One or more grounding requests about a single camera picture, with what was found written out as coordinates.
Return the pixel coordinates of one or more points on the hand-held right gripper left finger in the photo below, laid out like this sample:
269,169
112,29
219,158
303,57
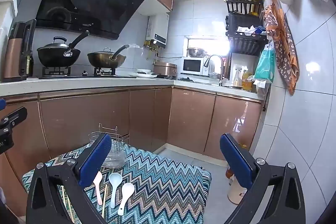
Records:
95,159

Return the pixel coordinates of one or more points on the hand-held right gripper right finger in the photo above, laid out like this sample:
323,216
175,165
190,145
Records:
236,162

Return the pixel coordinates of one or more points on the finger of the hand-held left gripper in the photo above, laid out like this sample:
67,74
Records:
14,119

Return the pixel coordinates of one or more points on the clear ribbed utensil holder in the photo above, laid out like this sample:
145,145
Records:
116,155

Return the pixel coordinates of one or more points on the wooden chopstick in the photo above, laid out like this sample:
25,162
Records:
67,203
105,197

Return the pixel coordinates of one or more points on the amber bottle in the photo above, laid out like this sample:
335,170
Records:
229,172

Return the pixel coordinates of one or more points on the light blue spoon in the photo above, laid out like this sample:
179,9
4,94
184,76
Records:
114,180

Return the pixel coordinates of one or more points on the white spoon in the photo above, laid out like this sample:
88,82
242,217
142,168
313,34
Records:
127,190

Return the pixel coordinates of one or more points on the copper base cabinets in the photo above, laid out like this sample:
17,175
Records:
78,113

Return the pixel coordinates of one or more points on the dark glass bottle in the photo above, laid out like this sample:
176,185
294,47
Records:
30,66

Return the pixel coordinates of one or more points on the copper electric kettle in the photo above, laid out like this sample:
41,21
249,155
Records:
15,56

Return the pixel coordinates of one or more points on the zigzag patterned cloth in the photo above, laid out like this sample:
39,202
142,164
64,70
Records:
162,182

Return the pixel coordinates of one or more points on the black wok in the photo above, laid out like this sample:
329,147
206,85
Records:
59,57

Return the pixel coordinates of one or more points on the black gas stove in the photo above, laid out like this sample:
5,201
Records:
78,74

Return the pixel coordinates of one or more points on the white plastic bag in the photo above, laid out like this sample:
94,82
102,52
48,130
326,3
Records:
261,86

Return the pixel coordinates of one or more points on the yellow oil bottle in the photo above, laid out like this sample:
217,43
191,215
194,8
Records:
247,82

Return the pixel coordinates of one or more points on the white appliance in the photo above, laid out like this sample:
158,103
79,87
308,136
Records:
5,37

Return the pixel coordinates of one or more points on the dark wok lid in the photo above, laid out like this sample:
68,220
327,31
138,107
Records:
53,45

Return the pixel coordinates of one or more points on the clear spray bottle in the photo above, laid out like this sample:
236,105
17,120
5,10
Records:
237,78

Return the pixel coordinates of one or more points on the steel faucet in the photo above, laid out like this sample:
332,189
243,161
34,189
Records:
221,66

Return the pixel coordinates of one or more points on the white plates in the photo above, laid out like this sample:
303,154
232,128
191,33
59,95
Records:
143,74

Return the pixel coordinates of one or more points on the teal plastic bag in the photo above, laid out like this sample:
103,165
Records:
265,66

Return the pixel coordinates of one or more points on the white microwave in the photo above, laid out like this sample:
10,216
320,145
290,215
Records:
191,66

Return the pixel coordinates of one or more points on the glass wok lid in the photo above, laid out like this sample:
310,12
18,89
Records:
102,52

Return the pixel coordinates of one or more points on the copper rice cooker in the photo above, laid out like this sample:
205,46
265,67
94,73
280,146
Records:
165,68

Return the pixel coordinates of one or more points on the metal bowl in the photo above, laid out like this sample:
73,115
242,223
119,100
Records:
197,53

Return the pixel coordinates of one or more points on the brown floral apron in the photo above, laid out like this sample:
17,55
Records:
284,56

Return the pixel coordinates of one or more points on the window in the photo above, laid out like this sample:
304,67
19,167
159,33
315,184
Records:
207,44

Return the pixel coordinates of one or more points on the black dish rack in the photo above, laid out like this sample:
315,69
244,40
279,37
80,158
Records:
244,19

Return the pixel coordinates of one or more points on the white water heater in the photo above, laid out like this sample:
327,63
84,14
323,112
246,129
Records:
157,29

